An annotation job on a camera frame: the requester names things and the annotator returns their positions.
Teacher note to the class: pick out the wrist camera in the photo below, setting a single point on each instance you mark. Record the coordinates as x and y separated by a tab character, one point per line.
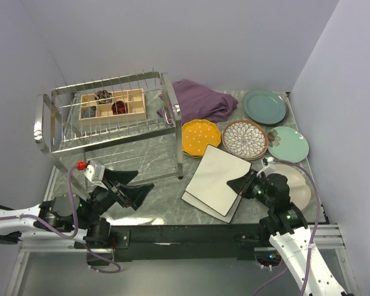
94	173
268	167

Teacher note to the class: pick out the white ribbed brown bowl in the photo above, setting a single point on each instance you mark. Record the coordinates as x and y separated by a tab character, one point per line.
244	135

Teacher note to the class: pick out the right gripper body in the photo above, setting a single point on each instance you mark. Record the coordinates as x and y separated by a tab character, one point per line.
255	188

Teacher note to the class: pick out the dark green round plate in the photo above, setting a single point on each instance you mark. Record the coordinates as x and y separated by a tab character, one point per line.
265	107

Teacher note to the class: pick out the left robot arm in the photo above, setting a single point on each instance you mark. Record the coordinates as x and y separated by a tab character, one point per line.
71	217

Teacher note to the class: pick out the orange dotted plate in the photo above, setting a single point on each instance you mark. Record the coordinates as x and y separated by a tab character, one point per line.
198	134

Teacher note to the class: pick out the white round plate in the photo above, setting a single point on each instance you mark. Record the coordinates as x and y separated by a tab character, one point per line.
299	191

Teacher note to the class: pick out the wooden cutlery box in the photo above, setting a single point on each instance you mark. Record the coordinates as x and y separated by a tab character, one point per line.
111	108

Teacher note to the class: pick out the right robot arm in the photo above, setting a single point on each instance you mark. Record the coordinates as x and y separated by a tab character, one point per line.
287	230

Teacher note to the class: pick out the large square plate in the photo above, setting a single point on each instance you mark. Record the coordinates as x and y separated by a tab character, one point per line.
209	182
191	200

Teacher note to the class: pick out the black base beam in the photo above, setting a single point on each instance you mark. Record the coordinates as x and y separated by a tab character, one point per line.
175	242

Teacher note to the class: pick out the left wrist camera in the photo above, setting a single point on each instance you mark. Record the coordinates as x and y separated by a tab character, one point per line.
94	173

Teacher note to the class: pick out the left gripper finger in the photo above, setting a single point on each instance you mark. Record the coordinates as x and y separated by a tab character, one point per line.
122	177
134	196

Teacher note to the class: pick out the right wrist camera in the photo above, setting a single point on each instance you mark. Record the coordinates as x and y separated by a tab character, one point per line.
268	167

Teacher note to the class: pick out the aluminium rail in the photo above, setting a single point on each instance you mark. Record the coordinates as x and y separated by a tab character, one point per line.
328	236

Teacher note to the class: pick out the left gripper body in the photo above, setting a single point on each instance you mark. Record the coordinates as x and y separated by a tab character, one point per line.
104	198

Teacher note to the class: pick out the mint green flower plate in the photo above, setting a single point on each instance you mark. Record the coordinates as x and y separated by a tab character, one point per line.
288	144

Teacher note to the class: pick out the steel dish rack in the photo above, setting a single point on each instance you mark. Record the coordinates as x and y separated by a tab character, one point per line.
152	146

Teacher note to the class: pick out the purple cloth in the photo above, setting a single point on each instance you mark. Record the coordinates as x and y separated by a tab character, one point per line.
198	102

